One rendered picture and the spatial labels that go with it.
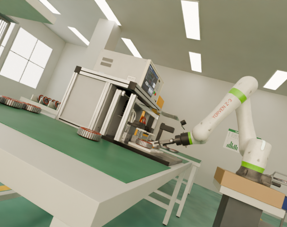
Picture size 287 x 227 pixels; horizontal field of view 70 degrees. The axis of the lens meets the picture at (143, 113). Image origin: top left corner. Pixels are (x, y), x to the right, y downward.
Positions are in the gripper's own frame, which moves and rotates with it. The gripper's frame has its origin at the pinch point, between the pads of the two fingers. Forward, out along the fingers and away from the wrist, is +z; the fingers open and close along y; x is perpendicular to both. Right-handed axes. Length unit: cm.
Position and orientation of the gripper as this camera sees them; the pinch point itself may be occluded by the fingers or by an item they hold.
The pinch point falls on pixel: (154, 144)
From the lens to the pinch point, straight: 154.5
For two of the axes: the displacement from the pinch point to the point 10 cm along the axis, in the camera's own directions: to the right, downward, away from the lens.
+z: -9.5, 2.0, 2.5
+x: -1.4, -9.6, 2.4
